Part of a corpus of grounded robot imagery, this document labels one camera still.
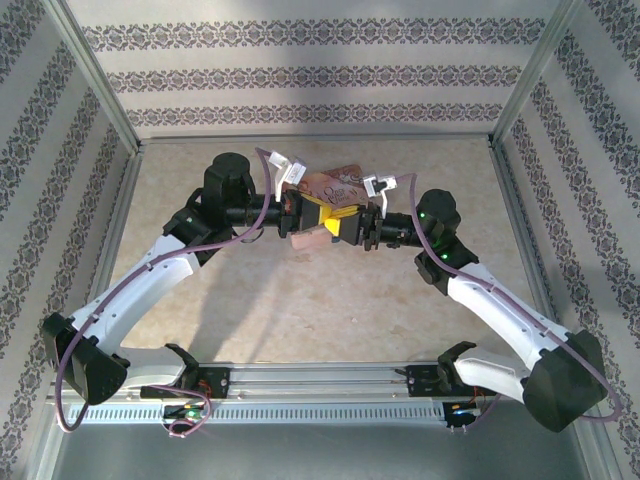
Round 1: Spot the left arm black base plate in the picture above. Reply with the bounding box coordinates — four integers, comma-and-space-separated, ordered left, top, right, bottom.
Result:
140, 366, 232, 401

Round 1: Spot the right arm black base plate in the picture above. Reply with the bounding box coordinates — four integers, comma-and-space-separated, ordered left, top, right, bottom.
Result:
405, 364, 500, 400

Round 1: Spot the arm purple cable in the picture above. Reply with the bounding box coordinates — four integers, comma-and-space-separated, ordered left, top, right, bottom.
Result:
394, 172, 625, 434
55, 147, 277, 440

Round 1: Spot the pink illustrated tin box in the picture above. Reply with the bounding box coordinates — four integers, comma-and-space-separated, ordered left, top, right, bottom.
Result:
289, 163, 374, 251

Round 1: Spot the aluminium frame short rail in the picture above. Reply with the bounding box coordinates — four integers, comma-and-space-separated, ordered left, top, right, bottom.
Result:
137, 133, 496, 147

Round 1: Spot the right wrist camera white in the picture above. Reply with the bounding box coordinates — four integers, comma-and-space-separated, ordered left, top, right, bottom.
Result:
363, 173, 401, 219

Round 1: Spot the aluminium mounting rail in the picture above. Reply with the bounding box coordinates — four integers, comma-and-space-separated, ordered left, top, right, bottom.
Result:
47, 362, 590, 405

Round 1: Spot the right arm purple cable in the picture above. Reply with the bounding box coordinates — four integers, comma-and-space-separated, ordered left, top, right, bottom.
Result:
394, 172, 625, 434

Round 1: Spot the aluminium frame side rail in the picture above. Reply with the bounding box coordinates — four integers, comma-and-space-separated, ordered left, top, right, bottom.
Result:
74, 142, 146, 364
488, 142, 579, 361

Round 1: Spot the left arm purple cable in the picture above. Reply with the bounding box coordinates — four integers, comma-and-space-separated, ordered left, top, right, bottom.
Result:
55, 147, 277, 440

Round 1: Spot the grey metal sheet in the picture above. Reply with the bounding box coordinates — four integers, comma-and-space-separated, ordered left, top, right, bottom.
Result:
47, 422, 601, 480

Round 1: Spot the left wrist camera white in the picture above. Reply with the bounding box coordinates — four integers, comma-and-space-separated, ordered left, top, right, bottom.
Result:
267, 149, 309, 194

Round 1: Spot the grey slotted cable duct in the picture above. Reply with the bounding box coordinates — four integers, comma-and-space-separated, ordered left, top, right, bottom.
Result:
66, 402, 447, 426

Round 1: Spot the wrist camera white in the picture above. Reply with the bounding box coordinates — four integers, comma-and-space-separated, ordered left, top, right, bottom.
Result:
267, 149, 309, 194
363, 173, 401, 219

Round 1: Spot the aluminium frame post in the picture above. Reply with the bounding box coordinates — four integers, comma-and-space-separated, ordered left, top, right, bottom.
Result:
42, 0, 146, 156
489, 0, 599, 151

